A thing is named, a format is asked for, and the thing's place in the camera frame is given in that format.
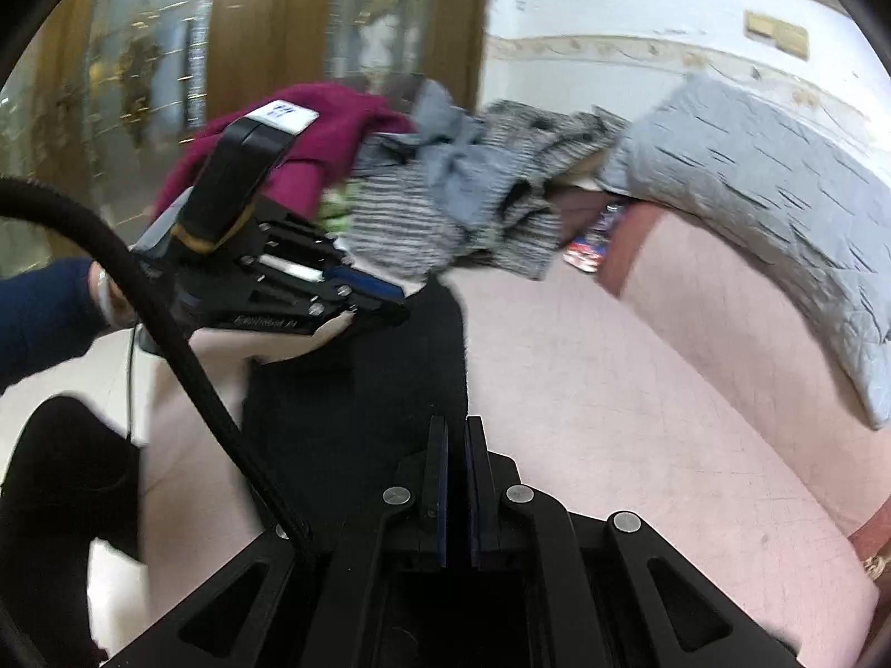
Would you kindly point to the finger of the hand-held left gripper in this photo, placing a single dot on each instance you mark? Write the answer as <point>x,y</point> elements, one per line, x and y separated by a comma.
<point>379,312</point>
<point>362,284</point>

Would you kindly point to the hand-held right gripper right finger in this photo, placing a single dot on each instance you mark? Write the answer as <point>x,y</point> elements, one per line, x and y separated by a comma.
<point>477,480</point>

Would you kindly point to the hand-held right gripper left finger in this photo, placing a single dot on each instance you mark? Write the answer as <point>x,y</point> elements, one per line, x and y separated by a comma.
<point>438,480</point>

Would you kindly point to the black pants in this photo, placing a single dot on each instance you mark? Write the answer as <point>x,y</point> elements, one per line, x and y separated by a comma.
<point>348,396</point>

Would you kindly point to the person's left forearm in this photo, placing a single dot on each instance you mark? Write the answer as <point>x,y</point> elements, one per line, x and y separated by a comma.
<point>42,320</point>

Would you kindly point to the houndstooth coat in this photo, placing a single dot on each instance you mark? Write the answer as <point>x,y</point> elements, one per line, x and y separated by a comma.
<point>390,223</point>

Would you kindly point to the maroon garment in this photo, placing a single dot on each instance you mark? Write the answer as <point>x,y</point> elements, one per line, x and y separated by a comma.
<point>327,125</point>

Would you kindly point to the pink quilted bed cover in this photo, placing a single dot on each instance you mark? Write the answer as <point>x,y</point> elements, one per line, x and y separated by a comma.
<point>592,396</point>

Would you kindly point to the blue-grey shirt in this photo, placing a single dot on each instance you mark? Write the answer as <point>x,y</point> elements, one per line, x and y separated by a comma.
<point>459,174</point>

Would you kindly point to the wooden wardrobe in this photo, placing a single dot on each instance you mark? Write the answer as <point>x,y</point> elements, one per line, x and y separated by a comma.
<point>271,28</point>

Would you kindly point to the colourful packet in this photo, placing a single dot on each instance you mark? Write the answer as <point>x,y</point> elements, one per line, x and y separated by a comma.
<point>592,247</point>

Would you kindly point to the brown cloth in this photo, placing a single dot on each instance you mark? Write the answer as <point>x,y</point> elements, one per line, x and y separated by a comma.
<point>581,212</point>

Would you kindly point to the pink bolster cushion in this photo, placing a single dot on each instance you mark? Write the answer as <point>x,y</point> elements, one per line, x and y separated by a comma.
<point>626,250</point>

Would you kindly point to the pink and brown cushion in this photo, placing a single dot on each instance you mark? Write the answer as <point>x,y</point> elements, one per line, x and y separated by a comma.
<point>870,532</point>

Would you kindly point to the grey quilted pillow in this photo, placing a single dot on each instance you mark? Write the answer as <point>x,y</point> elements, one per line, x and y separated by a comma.
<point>766,188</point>

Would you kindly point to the gold tassel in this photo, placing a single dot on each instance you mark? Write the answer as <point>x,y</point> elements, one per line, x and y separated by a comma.
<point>877,565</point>

